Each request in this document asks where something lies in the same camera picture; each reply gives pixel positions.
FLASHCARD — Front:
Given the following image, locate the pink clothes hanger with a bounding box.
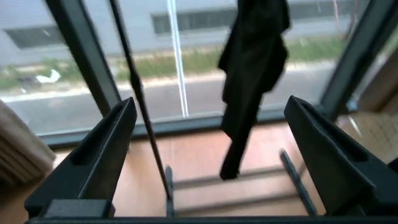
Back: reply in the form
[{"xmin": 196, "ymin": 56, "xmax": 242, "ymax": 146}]
[{"xmin": 331, "ymin": 0, "xmax": 360, "ymax": 40}]

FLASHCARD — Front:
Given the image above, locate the window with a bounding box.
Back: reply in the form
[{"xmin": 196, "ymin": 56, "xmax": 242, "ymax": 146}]
[{"xmin": 0, "ymin": 0, "xmax": 398, "ymax": 147}]

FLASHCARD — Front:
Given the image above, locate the white laundry basket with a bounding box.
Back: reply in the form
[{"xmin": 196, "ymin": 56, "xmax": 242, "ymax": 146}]
[{"xmin": 335, "ymin": 111, "xmax": 398, "ymax": 164}]

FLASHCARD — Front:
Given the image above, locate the black clothes rack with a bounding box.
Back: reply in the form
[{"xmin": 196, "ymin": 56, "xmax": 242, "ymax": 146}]
[{"xmin": 108, "ymin": 0, "xmax": 320, "ymax": 218}]

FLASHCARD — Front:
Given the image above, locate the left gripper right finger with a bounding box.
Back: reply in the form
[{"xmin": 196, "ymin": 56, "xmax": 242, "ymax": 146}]
[{"xmin": 283, "ymin": 95, "xmax": 398, "ymax": 217}]

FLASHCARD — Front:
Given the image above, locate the black garment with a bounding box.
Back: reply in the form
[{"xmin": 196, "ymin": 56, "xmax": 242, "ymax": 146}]
[{"xmin": 217, "ymin": 0, "xmax": 292, "ymax": 181}]

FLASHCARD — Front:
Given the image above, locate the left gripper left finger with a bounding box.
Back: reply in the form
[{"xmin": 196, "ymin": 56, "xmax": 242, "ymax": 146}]
[{"xmin": 24, "ymin": 96, "xmax": 138, "ymax": 218}]

